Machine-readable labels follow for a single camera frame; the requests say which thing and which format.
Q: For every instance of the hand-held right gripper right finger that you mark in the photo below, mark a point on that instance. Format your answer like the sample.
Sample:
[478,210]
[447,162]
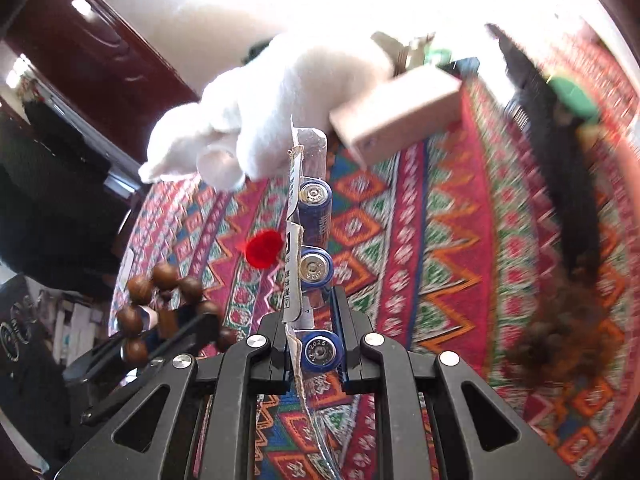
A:
[357,360]

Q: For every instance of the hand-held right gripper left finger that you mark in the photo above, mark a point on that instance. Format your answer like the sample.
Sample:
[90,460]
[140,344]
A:
[270,360]

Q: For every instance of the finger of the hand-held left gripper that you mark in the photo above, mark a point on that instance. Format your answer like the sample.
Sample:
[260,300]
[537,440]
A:
[125,390]
[190,332]

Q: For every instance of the blue battery blister pack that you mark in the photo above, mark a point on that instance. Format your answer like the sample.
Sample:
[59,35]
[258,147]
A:
[315,220]

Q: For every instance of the red bottle cap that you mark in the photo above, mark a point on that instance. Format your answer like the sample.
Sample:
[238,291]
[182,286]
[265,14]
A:
[264,249]

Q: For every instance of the white plush toy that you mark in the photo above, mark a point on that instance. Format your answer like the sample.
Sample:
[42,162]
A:
[280,100]

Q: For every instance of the small brown cardboard box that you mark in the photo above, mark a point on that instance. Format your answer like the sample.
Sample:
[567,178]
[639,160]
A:
[400,110]

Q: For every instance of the black sock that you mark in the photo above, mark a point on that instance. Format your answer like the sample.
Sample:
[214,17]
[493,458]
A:
[555,150]

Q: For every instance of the red wooden door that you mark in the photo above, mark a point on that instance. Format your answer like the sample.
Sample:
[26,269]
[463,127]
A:
[100,45]

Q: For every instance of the green round container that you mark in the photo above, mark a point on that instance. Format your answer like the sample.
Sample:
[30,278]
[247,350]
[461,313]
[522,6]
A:
[570,97]

